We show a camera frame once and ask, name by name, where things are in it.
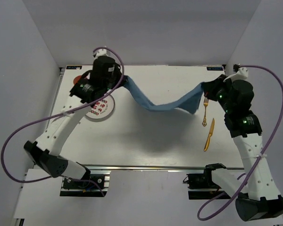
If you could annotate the blue cloth napkin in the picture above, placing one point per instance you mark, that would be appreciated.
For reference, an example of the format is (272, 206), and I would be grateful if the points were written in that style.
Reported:
(189, 102)

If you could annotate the pink plastic cup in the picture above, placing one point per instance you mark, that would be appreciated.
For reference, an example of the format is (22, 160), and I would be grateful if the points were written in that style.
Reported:
(76, 79)

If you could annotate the left table corner label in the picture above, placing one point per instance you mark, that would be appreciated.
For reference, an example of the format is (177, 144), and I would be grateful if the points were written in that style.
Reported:
(74, 67)

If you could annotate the aluminium table edge rail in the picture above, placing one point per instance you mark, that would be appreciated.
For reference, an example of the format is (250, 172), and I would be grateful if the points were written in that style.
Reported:
(127, 167)

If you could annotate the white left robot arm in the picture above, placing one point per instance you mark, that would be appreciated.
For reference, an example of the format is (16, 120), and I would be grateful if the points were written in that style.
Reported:
(45, 150)

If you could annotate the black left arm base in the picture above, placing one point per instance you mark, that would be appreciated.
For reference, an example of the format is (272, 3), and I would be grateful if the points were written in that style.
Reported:
(96, 185)

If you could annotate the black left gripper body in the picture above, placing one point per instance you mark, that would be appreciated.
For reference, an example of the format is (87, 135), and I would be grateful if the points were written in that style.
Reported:
(112, 82)

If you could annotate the gold knife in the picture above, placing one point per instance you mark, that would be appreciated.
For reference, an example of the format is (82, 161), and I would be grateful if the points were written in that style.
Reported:
(210, 134)

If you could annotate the table corner label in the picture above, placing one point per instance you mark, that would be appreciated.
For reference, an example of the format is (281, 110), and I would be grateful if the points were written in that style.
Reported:
(214, 68)
(74, 67)

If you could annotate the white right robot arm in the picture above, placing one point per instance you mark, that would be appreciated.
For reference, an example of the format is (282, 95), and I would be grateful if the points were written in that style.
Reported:
(257, 197)

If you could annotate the white plate with red characters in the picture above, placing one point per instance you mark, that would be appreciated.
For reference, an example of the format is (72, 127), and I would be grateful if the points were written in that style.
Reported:
(102, 110)

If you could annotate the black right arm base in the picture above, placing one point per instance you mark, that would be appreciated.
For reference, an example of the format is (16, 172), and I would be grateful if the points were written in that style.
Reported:
(200, 189)

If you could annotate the right table corner label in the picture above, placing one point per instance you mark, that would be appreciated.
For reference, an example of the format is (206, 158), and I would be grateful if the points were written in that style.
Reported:
(214, 68)

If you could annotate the gold fork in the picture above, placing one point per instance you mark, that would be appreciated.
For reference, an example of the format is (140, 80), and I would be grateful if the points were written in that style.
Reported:
(205, 104)

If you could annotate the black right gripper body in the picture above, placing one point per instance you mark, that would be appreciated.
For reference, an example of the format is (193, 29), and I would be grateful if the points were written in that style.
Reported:
(218, 92)

